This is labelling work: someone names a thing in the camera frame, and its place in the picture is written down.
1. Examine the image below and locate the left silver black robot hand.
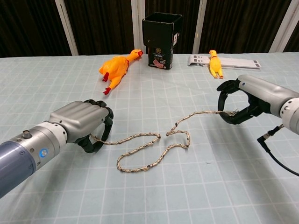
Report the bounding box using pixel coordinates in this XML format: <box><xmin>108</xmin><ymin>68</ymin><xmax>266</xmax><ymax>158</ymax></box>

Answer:
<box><xmin>49</xmin><ymin>99</ymin><xmax>115</xmax><ymax>154</ymax></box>

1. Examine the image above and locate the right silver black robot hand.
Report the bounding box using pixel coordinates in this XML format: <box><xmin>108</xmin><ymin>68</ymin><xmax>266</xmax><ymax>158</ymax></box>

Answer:
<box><xmin>216</xmin><ymin>74</ymin><xmax>299</xmax><ymax>126</ymax></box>

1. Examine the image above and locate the black open cardboard box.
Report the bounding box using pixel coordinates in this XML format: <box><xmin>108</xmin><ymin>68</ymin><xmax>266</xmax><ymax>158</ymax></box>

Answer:
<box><xmin>142</xmin><ymin>12</ymin><xmax>183</xmax><ymax>70</ymax></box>

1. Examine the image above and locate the white folding stand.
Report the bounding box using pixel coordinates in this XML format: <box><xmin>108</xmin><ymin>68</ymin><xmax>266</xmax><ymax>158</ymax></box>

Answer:
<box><xmin>187</xmin><ymin>55</ymin><xmax>262</xmax><ymax>71</ymax></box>

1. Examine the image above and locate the small yellow rubber chicken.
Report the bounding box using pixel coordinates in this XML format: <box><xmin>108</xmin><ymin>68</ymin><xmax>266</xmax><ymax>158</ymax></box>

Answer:
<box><xmin>208</xmin><ymin>49</ymin><xmax>224</xmax><ymax>79</ymax></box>

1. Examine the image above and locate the light blue checked tablecloth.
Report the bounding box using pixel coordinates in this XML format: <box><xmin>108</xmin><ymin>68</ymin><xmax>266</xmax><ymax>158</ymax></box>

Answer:
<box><xmin>0</xmin><ymin>52</ymin><xmax>299</xmax><ymax>224</ymax></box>

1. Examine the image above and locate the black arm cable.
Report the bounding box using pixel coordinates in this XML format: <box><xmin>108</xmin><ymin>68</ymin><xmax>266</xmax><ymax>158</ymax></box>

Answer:
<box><xmin>256</xmin><ymin>125</ymin><xmax>299</xmax><ymax>177</ymax></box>

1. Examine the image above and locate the white frame post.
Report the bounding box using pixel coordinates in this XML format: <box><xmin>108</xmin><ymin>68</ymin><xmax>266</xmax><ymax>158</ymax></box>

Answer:
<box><xmin>130</xmin><ymin>0</ymin><xmax>146</xmax><ymax>56</ymax></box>
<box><xmin>55</xmin><ymin>0</ymin><xmax>79</xmax><ymax>56</ymax></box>
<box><xmin>269</xmin><ymin>0</ymin><xmax>299</xmax><ymax>53</ymax></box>
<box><xmin>192</xmin><ymin>0</ymin><xmax>208</xmax><ymax>55</ymax></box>

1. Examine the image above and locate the large orange rubber chicken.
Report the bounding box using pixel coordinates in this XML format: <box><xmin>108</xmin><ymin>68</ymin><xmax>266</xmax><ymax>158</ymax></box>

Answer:
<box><xmin>98</xmin><ymin>49</ymin><xmax>143</xmax><ymax>95</ymax></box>

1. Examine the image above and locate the beige speckled braided rope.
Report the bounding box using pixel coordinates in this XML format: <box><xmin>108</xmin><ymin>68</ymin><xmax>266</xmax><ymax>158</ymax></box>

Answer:
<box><xmin>90</xmin><ymin>109</ymin><xmax>239</xmax><ymax>173</ymax></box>

